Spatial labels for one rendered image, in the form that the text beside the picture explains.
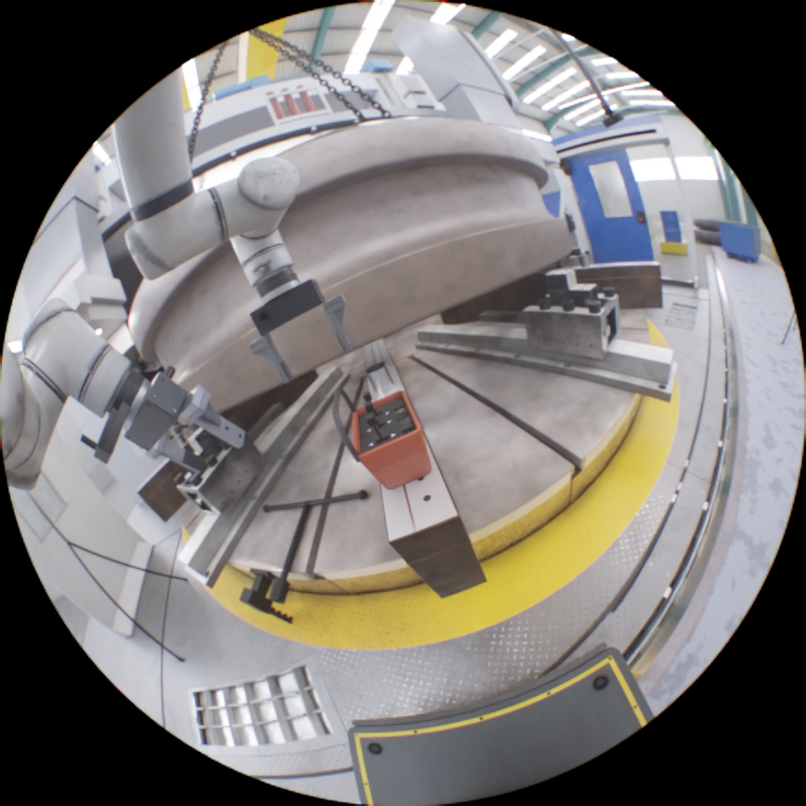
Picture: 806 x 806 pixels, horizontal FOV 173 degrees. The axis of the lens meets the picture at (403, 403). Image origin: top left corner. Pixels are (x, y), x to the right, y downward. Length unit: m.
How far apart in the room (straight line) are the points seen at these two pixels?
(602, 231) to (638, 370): 4.31
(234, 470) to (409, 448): 1.15
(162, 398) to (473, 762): 0.90
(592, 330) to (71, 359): 1.49
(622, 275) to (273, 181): 2.38
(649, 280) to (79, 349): 2.76
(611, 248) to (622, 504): 4.73
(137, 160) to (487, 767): 1.11
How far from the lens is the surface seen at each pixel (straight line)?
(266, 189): 0.38
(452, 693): 1.11
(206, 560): 1.55
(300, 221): 1.23
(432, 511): 0.51
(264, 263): 0.48
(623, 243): 5.41
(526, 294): 2.53
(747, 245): 9.41
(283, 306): 0.49
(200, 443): 1.56
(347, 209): 1.22
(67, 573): 3.15
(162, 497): 2.65
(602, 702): 0.79
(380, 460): 0.51
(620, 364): 1.42
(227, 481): 1.48
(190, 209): 0.38
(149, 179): 0.36
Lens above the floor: 1.08
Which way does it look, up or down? 27 degrees down
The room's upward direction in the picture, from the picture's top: 24 degrees counter-clockwise
